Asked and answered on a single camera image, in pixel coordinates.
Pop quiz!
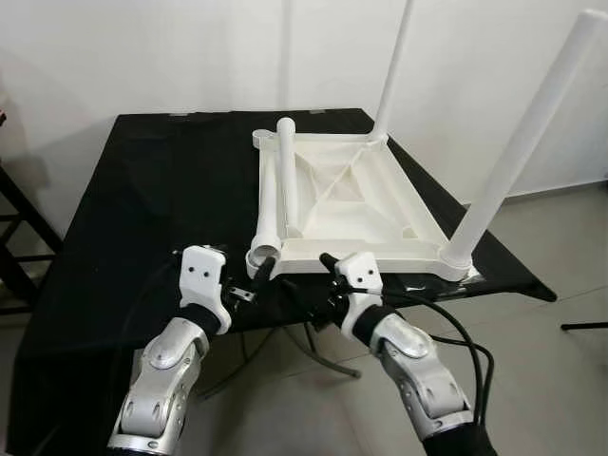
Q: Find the white plastic table leg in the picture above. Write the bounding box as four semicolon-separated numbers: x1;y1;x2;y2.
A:
368;0;417;146
246;152;287;279
275;116;302;241
439;9;608;273

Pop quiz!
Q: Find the white plastic table top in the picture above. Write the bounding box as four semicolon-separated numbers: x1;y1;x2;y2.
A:
248;127;477;282

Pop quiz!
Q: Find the black table cloth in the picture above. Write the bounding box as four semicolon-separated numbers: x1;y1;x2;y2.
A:
4;106;560;456

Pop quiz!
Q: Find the black folding chair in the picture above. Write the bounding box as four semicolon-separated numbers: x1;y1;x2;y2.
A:
560;321;608;333

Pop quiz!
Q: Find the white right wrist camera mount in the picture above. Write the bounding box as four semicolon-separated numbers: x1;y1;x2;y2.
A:
336;251;387;344

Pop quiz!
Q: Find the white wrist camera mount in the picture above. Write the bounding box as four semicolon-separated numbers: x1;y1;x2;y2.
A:
178;244;233;336
336;251;387;344

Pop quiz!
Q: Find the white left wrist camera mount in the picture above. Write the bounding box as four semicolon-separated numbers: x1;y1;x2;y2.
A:
178;244;233;336

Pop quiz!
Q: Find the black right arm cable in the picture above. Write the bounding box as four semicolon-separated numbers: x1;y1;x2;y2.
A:
378;288;498;430

